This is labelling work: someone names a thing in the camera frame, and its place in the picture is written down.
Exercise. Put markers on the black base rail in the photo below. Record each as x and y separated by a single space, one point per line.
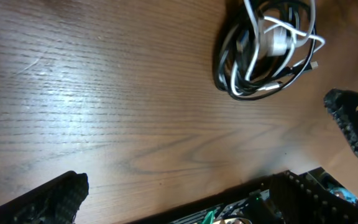
284 198

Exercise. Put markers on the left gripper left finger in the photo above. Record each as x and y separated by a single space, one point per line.
56 201

